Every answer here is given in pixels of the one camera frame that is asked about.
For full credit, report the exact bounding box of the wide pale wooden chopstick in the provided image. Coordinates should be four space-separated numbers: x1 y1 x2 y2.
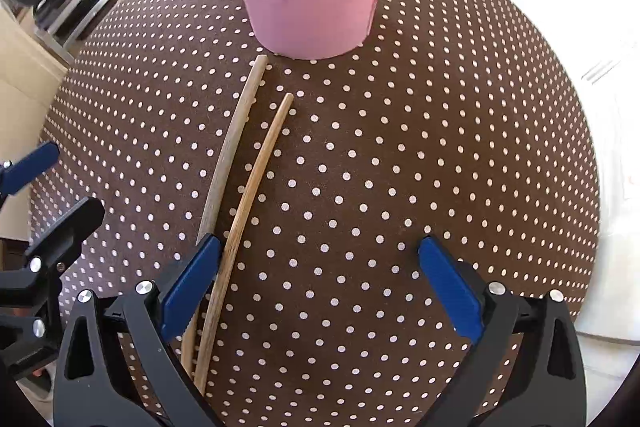
180 54 269 375

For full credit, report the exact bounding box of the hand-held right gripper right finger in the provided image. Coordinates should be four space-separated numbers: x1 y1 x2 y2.
417 234 588 427

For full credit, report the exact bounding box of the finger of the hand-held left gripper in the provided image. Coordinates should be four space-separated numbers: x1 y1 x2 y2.
0 196 107 380
0 142 61 210

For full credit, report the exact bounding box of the metal storage rack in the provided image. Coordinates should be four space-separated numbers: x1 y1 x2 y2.
32 0 126 68

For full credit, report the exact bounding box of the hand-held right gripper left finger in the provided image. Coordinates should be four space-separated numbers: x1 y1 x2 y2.
52 234 223 427

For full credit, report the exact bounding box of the brown polka dot tablecloth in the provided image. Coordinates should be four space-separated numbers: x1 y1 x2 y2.
27 0 601 427

